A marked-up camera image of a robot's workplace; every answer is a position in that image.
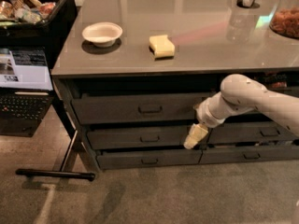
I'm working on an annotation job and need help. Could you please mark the snack packages in bin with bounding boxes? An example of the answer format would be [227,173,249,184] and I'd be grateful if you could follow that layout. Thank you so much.
[0,0,56,26]

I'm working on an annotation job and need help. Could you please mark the white paper bowl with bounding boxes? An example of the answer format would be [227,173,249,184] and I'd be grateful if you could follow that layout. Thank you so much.
[82,22,122,48]

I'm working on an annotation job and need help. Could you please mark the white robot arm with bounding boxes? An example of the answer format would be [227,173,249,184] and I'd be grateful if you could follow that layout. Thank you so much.
[183,74,299,149]

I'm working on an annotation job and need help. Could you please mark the black stand foot bar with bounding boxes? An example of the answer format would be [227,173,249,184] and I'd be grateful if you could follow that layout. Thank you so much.
[16,169,95,181]

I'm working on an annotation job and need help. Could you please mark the black plastic bin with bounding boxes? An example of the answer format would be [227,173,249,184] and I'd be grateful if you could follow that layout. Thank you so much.
[0,0,78,68]

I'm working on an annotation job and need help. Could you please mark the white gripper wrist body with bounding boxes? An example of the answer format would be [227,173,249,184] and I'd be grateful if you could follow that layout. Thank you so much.
[195,96,225,128]

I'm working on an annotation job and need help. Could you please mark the grey top drawer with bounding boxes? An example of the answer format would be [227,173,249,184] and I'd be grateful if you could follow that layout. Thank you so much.
[71,92,209,124]

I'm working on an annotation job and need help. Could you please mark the clear jar with snacks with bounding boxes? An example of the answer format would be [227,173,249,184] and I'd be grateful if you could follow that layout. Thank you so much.
[269,0,299,39]

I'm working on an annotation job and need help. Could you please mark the grey bottom left drawer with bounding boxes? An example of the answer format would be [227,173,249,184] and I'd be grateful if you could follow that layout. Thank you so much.
[96,149,202,170]

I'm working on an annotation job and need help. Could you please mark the yellow taped gripper finger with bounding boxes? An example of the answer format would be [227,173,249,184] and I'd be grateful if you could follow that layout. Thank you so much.
[183,123,208,149]

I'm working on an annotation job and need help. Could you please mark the grey middle left drawer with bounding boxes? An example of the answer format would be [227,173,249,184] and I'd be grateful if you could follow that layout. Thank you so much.
[87,125,191,149]

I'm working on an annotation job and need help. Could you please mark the grey drawer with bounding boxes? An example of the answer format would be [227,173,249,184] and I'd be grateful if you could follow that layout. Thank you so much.
[71,92,209,124]
[96,149,202,170]
[207,122,297,144]
[200,146,299,164]
[87,125,191,149]

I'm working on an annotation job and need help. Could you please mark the grey middle right drawer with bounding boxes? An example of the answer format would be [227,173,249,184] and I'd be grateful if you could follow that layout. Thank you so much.
[207,122,297,144]

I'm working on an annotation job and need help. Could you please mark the open black laptop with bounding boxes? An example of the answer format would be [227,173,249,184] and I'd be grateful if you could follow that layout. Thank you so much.
[0,48,54,137]

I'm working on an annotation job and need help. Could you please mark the grey counter cabinet frame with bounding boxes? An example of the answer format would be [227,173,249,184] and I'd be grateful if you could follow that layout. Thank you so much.
[52,0,298,170]

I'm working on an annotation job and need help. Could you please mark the grey bottom right drawer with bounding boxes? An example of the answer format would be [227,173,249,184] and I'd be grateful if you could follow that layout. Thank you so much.
[200,146,299,164]

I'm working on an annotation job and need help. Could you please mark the yellow sponge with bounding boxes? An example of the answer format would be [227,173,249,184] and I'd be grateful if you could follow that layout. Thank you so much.
[149,35,175,59]

